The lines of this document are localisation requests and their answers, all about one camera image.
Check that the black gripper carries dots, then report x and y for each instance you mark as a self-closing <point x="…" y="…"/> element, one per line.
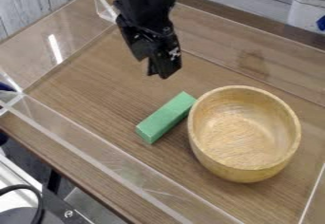
<point x="149" y="34"/>

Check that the green rectangular block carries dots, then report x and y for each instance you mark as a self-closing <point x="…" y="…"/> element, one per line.
<point x="157" y="124"/>

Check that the brown wooden bowl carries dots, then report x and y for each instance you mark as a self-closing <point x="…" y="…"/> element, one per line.
<point x="244" y="133"/>

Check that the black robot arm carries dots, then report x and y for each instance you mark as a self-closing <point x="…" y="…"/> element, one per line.
<point x="149" y="34"/>

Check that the blue object at left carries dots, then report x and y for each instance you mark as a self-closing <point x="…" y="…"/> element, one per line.
<point x="6" y="87"/>

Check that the white container at right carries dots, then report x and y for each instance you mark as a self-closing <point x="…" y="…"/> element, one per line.
<point x="307" y="15"/>

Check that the black table leg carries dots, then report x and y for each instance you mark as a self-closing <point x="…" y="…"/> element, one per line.
<point x="54" y="182"/>

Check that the clear acrylic corner bracket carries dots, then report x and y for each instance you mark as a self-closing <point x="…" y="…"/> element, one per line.
<point x="106" y="10"/>

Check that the clear acrylic barrier wall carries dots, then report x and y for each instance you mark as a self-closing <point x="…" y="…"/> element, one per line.
<point x="84" y="93"/>

